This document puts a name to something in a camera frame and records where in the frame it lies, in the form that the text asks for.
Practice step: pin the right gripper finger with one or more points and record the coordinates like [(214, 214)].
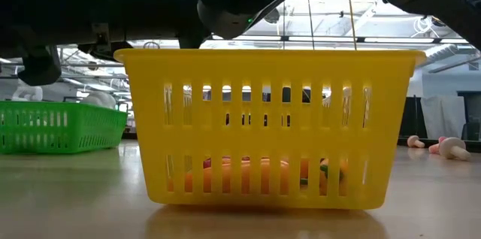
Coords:
[(39, 66)]

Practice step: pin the white toy cauliflower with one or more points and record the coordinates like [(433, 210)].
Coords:
[(99, 100)]

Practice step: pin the red toy pepper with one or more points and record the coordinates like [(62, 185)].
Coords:
[(206, 163)]

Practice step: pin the orange toy pepper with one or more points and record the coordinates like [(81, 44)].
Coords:
[(225, 177), (304, 171)]

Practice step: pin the yellow toy pepper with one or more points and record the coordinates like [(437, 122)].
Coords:
[(332, 177)]

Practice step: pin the white figure statue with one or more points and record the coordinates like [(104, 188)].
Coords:
[(30, 94)]

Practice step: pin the green plastic basket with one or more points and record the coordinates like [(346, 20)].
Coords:
[(56, 137)]

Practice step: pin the yellow plastic basket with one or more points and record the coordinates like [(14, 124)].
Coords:
[(270, 137)]

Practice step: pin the small pale toy mushroom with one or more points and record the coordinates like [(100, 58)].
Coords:
[(415, 141)]

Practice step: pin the white draped cloth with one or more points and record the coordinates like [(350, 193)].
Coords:
[(443, 115)]

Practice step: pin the red toy mushroom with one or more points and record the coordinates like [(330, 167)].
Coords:
[(436, 148)]

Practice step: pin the dark cabinet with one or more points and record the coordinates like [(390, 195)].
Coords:
[(471, 115)]

